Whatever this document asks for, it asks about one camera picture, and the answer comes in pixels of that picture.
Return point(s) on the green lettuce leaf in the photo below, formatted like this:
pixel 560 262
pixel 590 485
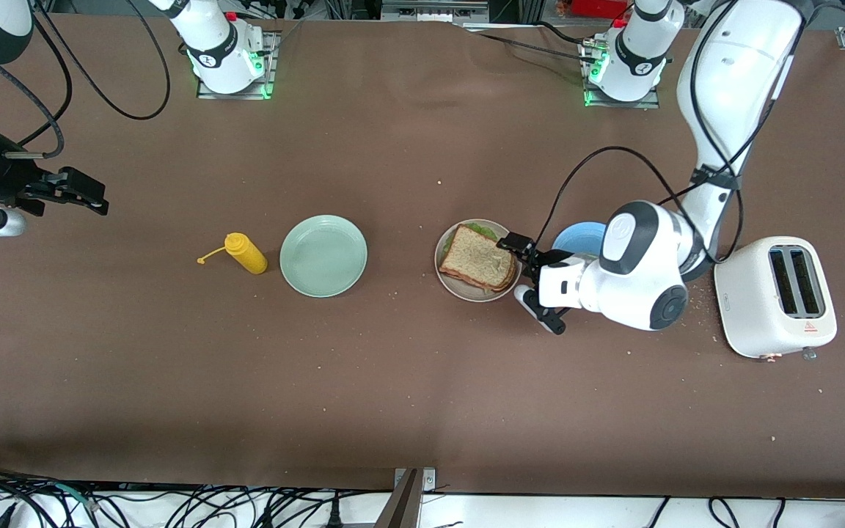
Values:
pixel 485 229

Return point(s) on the grey metal rail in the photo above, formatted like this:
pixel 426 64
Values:
pixel 430 11

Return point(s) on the red box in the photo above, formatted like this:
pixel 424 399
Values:
pixel 598 7

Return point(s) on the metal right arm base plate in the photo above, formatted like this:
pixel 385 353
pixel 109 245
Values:
pixel 206 92

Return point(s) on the green round plate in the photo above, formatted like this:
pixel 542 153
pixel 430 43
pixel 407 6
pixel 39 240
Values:
pixel 323 257

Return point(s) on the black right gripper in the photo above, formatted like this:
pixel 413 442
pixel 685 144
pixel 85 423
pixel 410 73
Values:
pixel 3 178

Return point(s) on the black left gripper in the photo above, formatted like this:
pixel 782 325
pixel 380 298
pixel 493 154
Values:
pixel 546 259

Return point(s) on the brown bread slice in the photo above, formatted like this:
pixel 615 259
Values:
pixel 477 257
pixel 496 286

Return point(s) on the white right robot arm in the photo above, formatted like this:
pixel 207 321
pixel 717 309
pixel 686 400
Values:
pixel 221 44

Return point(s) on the metal table bracket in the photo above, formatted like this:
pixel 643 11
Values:
pixel 404 506

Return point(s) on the beige round plate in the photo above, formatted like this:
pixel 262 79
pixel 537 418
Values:
pixel 466 293

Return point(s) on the yellow squeeze bottle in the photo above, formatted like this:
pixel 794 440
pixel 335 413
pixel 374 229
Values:
pixel 248 254

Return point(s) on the white two-slot toaster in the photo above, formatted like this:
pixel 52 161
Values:
pixel 749 308

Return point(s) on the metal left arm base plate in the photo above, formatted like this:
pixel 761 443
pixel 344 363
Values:
pixel 650 103

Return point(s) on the blue round plate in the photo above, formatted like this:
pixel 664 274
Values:
pixel 580 236

